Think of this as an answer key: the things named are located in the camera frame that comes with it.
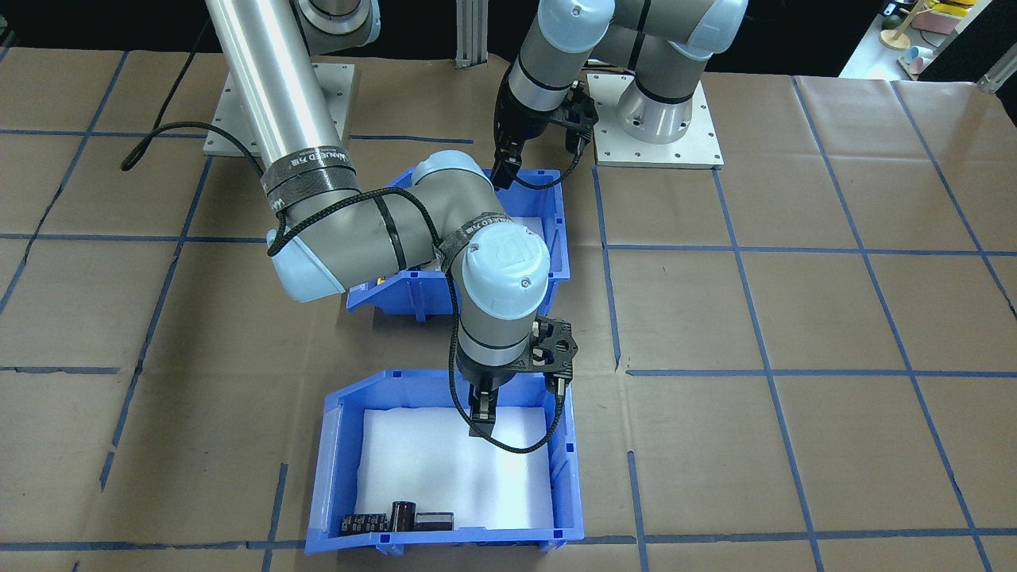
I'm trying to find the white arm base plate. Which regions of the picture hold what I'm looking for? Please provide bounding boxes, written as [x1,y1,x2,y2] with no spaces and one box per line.
[586,74,725,170]
[203,62,356,158]

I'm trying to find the blue bin holding capacitors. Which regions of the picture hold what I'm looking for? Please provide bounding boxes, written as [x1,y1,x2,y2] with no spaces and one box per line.
[304,368,586,555]

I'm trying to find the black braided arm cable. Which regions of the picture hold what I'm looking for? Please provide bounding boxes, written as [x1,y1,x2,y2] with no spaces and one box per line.
[497,60,590,191]
[119,121,570,456]

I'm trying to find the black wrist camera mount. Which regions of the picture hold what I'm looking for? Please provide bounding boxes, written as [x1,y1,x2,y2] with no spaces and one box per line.
[552,86,599,157]
[528,315,580,397]

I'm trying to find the aluminium extrusion post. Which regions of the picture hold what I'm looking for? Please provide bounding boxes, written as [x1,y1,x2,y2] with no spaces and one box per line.
[454,0,489,71]

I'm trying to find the pink yellow toy box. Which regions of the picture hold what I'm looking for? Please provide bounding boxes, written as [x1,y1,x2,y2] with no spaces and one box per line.
[914,0,980,35]

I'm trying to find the white foam pad under capacitors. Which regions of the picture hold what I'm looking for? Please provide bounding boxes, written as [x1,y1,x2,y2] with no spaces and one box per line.
[354,407,555,531]

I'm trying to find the wooden toy stand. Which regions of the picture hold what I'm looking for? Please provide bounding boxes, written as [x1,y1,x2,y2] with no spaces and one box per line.
[880,0,930,52]

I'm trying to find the blue bin holding button switches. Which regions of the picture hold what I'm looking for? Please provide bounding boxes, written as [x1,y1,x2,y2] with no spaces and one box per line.
[346,165,572,321]

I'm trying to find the grey metal bar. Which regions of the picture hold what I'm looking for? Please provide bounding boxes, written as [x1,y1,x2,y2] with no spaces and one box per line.
[977,62,1017,95]

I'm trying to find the white foam pad under buttons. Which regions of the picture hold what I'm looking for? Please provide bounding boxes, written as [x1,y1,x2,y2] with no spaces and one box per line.
[507,213,551,249]

